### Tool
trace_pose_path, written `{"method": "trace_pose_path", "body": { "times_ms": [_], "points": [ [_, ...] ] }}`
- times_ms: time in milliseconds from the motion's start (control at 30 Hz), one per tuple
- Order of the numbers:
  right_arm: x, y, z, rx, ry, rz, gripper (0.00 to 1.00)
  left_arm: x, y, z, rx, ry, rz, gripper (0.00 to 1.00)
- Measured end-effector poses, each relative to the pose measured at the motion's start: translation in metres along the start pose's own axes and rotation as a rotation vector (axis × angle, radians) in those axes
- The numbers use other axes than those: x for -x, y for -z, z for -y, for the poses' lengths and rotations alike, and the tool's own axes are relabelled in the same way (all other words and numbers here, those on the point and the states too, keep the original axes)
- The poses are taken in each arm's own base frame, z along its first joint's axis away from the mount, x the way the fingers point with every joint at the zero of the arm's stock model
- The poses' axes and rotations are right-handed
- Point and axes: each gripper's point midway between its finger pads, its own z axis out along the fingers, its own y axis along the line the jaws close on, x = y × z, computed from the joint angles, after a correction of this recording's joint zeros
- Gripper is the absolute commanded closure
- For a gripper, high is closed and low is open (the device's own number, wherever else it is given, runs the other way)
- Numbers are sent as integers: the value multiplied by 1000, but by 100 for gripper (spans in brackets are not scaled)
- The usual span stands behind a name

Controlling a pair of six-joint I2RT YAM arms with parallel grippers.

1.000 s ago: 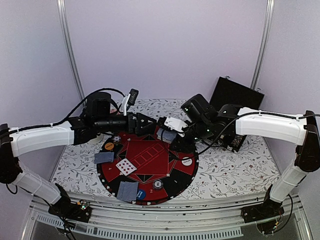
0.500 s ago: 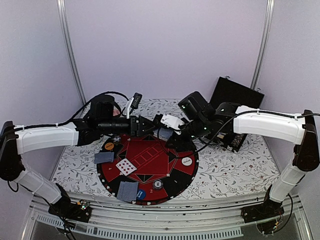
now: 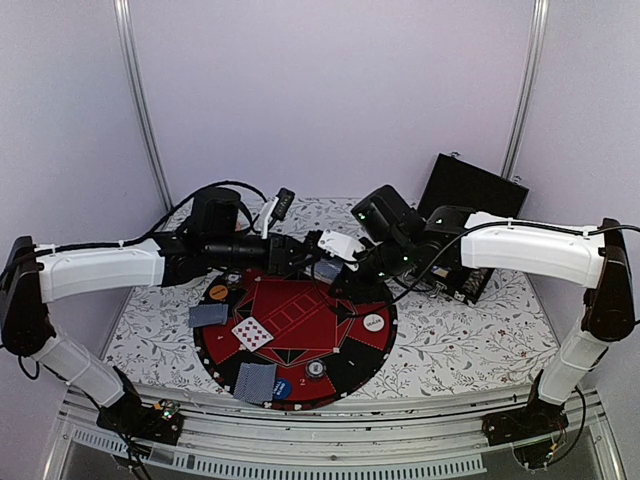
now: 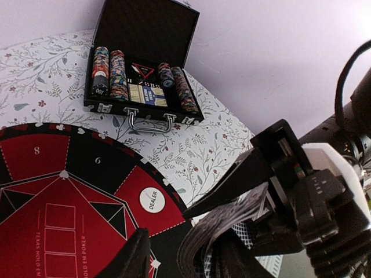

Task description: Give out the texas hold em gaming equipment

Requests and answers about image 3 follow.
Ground small poker chip stack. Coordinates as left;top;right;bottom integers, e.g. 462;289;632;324
305;359;327;381

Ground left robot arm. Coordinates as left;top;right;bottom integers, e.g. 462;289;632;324
1;214;308;434

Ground boxed texas holdem cards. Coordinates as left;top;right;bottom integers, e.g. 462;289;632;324
432;267;450;278

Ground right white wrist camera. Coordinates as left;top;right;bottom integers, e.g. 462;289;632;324
317;230;366;270

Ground black poker chip case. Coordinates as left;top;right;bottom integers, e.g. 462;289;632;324
414;152;531;305

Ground orange big blind button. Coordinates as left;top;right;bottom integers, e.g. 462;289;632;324
208;284;229;301

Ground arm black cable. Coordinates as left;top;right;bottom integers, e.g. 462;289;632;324
309;222;640;311
0;180;269;281

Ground blue small blind button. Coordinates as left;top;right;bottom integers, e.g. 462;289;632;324
272;378;292;400

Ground left aluminium frame post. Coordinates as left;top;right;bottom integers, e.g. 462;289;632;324
113;0;174;211

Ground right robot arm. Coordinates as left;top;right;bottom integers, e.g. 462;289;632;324
318;185;637;436

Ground face-up red diamonds card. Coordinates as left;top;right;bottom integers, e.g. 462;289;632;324
231;317;274;352

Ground aluminium frame post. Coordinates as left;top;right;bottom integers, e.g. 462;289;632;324
113;0;174;211
500;0;550;180

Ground face-down card front seat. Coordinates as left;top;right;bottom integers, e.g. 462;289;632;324
233;384;250;403

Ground round red black poker mat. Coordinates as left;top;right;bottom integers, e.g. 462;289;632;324
193;269;398;411

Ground right aluminium frame post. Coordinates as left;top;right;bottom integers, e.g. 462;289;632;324
500;0;550;180

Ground chrome case handle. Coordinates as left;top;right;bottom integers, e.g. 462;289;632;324
424;282;447;298

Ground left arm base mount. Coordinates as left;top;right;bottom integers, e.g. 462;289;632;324
96;368;184;446

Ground aluminium front rail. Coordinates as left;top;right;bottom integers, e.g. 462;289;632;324
42;382;626;480

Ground white dealer button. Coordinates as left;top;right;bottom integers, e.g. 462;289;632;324
362;314;387;333

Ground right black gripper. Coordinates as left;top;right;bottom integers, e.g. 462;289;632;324
326;235;414;306

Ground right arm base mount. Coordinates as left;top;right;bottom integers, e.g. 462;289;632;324
482;396;569;470

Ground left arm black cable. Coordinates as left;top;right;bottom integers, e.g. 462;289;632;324
0;180;269;281

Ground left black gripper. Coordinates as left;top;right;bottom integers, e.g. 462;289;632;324
206;231;317;275

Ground chip row outer right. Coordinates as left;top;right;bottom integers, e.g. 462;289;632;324
460;268;493;303

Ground blue playing card deck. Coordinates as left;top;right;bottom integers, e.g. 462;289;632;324
314;260;343;284

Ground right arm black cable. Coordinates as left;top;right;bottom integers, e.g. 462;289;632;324
309;222;640;311

